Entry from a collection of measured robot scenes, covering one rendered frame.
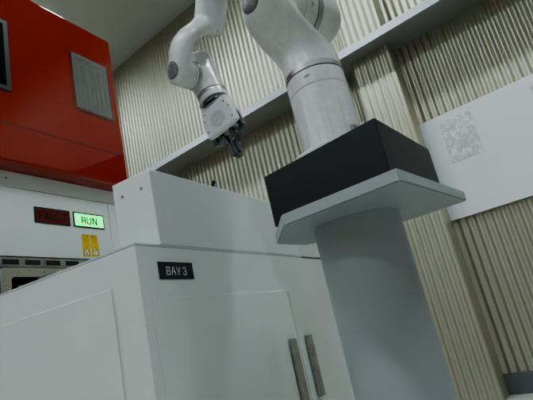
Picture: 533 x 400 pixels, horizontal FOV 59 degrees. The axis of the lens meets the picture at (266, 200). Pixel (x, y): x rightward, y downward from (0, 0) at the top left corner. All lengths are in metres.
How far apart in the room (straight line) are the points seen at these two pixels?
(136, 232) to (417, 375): 0.52
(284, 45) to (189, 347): 0.60
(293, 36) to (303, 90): 0.12
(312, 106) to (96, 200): 0.94
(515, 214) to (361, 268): 2.56
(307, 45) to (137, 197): 0.44
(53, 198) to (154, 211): 0.74
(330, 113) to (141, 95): 4.94
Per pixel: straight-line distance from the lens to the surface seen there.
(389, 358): 0.79
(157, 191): 0.86
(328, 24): 1.09
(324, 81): 0.93
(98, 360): 0.83
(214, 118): 1.28
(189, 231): 0.89
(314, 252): 1.37
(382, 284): 0.79
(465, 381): 3.30
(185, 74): 1.30
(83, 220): 1.58
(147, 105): 5.63
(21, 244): 1.43
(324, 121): 0.89
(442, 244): 3.24
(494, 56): 3.54
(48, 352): 0.92
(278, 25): 0.99
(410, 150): 0.88
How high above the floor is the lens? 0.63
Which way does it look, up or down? 16 degrees up
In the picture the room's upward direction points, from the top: 13 degrees counter-clockwise
